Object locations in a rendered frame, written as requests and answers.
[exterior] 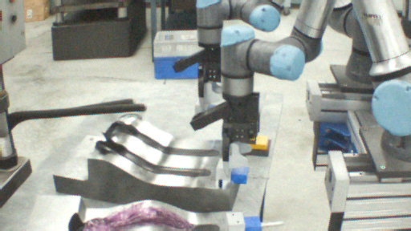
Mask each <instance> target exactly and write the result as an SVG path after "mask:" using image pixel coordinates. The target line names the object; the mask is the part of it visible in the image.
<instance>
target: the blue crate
mask: <svg viewBox="0 0 411 231"><path fill-rule="evenodd" d="M186 57H188V56H157V57H153V58H154V60H153V61H154V77H155V79H198V77H197V69H198V65H199V64H198V63H196V64H194V65H193V66H191V67H188V68H187V69H186V70H185V71H183V72H181V73H180V72H178V73H176V72H175V70H174V69H173V65H174V64H175V62H176V61H177V60H179V59H184V58H186Z"/></svg>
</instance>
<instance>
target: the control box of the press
mask: <svg viewBox="0 0 411 231"><path fill-rule="evenodd" d="M23 6H24V5H23V0H0V18H1V28H2V29H1V31H0V80H1V87H2V89H5V84H4V79H3V78H4V76H3V73H2V71H3V69H2V64H3V63H6V62H8V61H10V60H12V58H14V57H15V56H16V55H17V54H18V53H20V52H21V51H24V50H25V49H26V36H25V24H24V21H25V20H24V13H23V11H24V9H23ZM9 136H10V143H11V147H12V148H14V138H13V135H12V132H10V134H9Z"/></svg>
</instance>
